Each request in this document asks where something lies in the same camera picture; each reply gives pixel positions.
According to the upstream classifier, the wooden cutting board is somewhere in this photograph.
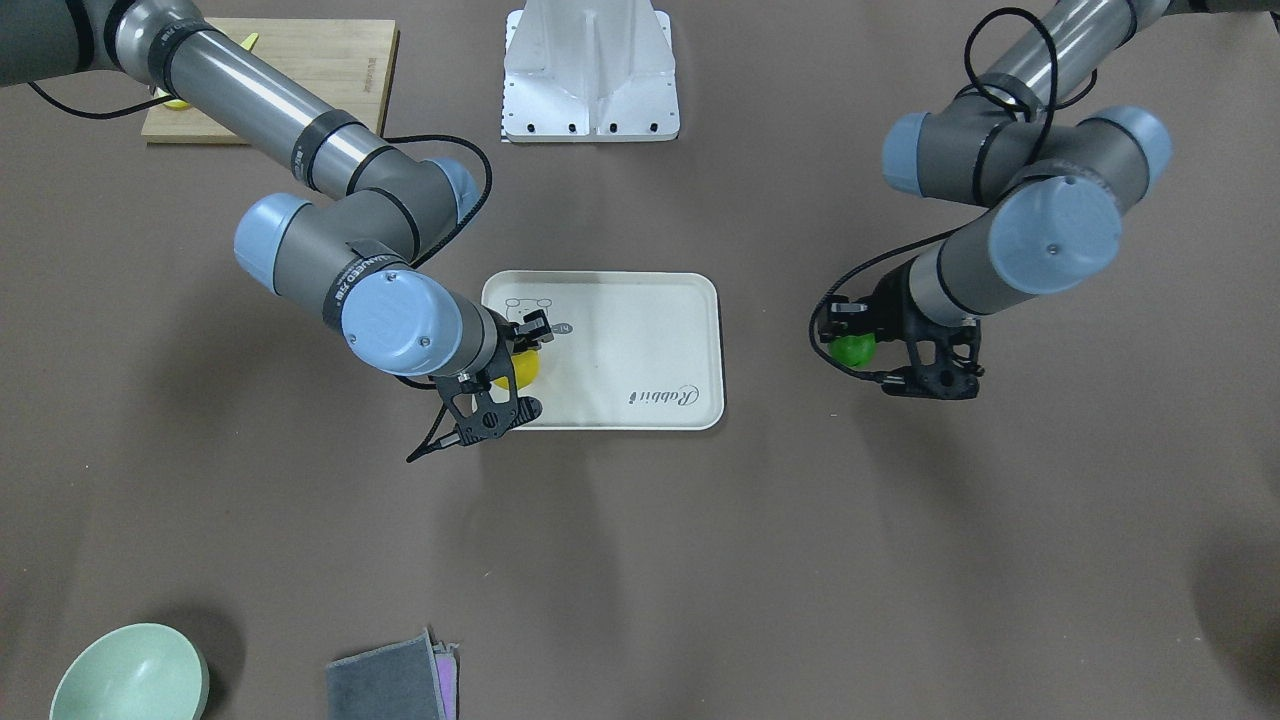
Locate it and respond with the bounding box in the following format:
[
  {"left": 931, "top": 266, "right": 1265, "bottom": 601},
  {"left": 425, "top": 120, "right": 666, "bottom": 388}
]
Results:
[{"left": 141, "top": 18, "right": 401, "bottom": 147}]

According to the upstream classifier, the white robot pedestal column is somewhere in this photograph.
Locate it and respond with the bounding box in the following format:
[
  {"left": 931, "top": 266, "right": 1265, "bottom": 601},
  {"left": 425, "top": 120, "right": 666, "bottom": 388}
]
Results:
[{"left": 500, "top": 1, "right": 681, "bottom": 143}]

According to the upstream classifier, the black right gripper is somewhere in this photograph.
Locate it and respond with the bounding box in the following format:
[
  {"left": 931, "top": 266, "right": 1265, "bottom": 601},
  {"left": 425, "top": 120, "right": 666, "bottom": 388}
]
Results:
[{"left": 488, "top": 309, "right": 553, "bottom": 372}]

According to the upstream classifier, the yellow lemon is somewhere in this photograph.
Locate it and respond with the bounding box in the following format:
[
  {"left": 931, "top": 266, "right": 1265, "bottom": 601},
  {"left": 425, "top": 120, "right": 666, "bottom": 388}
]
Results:
[{"left": 488, "top": 348, "right": 541, "bottom": 392}]

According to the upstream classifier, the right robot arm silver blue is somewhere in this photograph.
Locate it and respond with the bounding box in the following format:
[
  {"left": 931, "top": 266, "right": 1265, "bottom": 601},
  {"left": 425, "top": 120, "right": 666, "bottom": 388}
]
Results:
[{"left": 3, "top": 1, "right": 552, "bottom": 378}]

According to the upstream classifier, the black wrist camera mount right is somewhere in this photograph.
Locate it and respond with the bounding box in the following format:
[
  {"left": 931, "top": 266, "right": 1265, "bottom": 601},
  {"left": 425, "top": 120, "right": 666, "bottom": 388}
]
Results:
[{"left": 397, "top": 375, "right": 543, "bottom": 462}]

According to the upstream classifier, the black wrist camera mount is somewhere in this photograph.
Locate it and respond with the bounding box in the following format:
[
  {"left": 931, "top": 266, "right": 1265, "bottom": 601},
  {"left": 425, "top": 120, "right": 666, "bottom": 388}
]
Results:
[
  {"left": 397, "top": 375, "right": 543, "bottom": 462},
  {"left": 879, "top": 310, "right": 986, "bottom": 400}
]

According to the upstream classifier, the grey folded cloth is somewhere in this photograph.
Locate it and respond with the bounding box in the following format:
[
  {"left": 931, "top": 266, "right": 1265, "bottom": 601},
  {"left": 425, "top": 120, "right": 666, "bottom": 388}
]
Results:
[{"left": 325, "top": 632, "right": 460, "bottom": 719}]

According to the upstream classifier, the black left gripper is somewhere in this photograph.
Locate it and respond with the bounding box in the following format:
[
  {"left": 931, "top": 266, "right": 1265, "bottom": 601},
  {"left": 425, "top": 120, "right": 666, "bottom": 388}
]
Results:
[{"left": 818, "top": 263, "right": 924, "bottom": 345}]

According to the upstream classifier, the white rabbit tray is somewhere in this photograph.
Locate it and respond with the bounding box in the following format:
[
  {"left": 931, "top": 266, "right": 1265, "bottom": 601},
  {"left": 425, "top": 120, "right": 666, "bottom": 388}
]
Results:
[{"left": 481, "top": 270, "right": 724, "bottom": 430}]

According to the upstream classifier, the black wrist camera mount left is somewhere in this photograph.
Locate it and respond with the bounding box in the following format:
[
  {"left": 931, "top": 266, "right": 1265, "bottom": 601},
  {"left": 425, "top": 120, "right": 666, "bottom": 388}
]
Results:
[{"left": 879, "top": 310, "right": 986, "bottom": 400}]

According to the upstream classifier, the mint green bowl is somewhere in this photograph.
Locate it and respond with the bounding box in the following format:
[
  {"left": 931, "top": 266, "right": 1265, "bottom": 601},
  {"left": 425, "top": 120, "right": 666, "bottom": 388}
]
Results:
[{"left": 47, "top": 623, "right": 210, "bottom": 719}]

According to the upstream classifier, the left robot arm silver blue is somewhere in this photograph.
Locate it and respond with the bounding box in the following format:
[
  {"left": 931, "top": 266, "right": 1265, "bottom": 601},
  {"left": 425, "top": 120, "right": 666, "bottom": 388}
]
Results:
[{"left": 812, "top": 1, "right": 1277, "bottom": 354}]

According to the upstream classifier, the green lime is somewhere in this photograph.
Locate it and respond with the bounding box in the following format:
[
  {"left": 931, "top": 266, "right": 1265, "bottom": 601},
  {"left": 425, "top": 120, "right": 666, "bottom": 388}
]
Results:
[{"left": 828, "top": 333, "right": 877, "bottom": 369}]

